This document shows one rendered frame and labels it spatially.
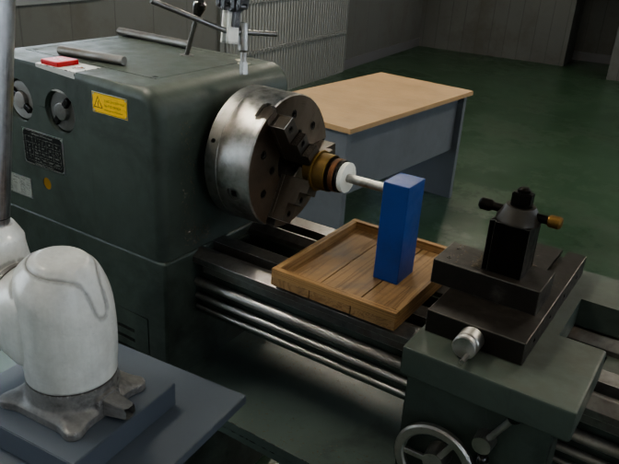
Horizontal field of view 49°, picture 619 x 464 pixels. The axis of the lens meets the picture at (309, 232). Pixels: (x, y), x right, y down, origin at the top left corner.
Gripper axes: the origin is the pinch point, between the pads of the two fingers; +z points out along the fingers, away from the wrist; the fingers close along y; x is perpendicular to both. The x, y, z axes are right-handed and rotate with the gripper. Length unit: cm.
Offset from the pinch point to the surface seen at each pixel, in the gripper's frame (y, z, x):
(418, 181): 44, 26, 18
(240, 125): 11.6, 19.7, -4.0
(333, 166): 26.6, 26.1, 10.5
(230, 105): 5.7, 16.3, -2.6
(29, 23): -305, 18, 80
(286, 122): 18.7, 18.0, 2.5
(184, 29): -354, 15, 223
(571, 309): 76, 45, 30
